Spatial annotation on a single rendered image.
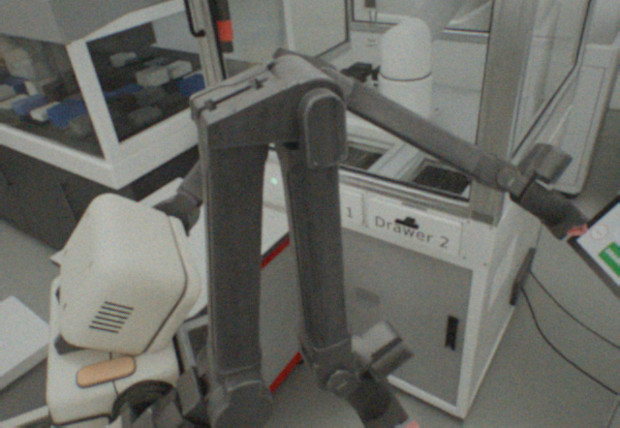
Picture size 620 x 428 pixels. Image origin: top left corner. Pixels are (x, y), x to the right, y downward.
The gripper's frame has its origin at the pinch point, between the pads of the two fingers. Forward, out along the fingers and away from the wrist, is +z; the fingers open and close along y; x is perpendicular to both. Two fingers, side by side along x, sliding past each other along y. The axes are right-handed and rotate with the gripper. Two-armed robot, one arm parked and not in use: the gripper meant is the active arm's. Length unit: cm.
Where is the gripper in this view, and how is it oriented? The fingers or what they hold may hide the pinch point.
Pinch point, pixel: (582, 230)
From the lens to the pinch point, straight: 118.3
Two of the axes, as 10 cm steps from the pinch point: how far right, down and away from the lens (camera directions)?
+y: -1.2, -5.4, 8.3
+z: 8.1, 4.3, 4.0
